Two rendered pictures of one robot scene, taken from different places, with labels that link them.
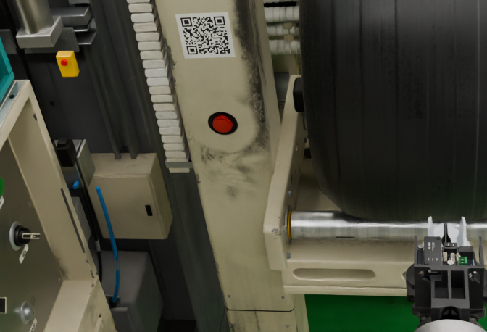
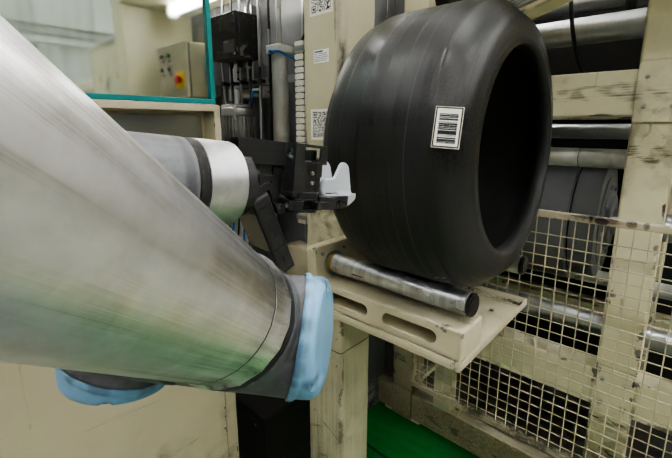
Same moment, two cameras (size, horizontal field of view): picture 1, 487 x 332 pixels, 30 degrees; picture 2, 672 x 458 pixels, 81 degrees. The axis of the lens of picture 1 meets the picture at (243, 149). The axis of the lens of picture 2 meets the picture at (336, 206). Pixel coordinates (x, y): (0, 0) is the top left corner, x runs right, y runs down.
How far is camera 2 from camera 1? 0.86 m
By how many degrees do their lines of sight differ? 37
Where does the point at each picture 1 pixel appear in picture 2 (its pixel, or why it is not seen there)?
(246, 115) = not seen: hidden behind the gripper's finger
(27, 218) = not seen: hidden behind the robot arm
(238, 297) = not seen: hidden behind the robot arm
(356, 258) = (359, 293)
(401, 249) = (390, 299)
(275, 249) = (312, 264)
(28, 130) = (211, 134)
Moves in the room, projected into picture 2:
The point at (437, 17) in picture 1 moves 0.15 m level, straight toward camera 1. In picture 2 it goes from (399, 55) to (335, 41)
